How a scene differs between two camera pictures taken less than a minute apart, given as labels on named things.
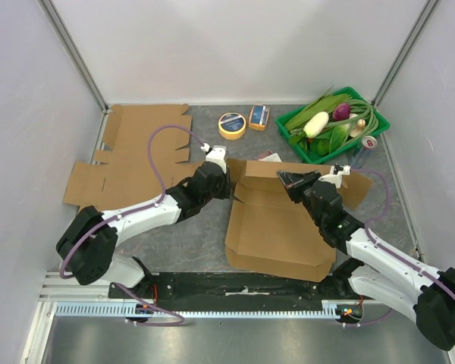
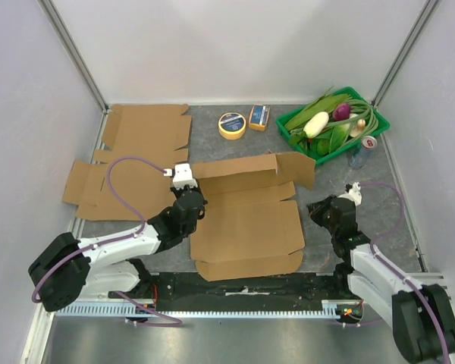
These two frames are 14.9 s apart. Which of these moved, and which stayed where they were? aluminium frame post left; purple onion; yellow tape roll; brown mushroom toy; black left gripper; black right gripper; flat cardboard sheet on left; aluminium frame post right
Moved: black left gripper; black right gripper
Stayed: aluminium frame post left; aluminium frame post right; flat cardboard sheet on left; yellow tape roll; brown mushroom toy; purple onion
